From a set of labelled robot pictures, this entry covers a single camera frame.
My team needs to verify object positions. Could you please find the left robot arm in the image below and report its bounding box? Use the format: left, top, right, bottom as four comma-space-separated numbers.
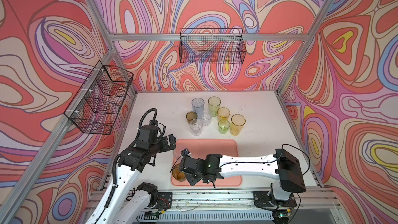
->
86, 108, 176, 224

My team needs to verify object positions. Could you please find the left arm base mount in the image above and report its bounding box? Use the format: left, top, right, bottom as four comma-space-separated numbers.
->
147, 191, 173, 213

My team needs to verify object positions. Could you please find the brown dimpled cup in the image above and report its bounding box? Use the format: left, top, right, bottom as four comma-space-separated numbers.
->
186, 112, 198, 123
172, 163, 186, 182

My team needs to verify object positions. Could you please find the clear faceted cup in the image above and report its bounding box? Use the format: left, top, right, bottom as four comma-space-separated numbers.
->
189, 119, 203, 136

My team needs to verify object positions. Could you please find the brown dimpled cup front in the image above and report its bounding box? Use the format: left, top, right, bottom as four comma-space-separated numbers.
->
172, 163, 186, 182

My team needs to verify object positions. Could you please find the short yellow cup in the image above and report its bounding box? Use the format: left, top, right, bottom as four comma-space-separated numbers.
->
217, 107, 231, 121

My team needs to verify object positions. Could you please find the aluminium front rail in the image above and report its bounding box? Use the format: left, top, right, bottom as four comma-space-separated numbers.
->
165, 188, 341, 213

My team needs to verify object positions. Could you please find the tall amber yellow cup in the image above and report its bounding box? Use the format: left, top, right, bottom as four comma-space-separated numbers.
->
230, 114, 246, 136

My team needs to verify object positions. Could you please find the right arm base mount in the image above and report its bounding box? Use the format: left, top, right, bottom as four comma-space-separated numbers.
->
253, 191, 297, 210

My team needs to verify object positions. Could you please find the tall pale blue cup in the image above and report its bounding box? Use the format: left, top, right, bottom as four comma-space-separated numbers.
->
191, 97, 205, 119

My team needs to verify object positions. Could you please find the black wire basket back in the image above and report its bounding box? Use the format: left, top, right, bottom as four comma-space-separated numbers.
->
179, 27, 247, 64

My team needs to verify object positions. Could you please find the short bright green cup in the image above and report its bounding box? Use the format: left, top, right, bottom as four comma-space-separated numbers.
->
218, 119, 230, 134

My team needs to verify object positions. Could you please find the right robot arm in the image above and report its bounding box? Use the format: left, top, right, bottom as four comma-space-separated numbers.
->
174, 144, 309, 201

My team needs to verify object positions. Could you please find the tall light green cup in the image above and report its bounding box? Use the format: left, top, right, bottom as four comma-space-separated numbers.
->
208, 96, 221, 117

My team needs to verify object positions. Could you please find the pink plastic tray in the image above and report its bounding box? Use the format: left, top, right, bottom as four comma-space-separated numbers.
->
171, 139, 243, 189

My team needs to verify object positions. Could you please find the brown dimpled cup rear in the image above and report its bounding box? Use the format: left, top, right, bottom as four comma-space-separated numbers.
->
186, 112, 198, 123

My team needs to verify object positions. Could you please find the black wire basket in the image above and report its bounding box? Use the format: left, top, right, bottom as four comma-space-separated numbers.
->
64, 61, 134, 135
179, 27, 247, 64

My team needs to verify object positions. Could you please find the black wire basket left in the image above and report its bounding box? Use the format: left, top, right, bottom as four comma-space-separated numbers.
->
64, 61, 134, 135

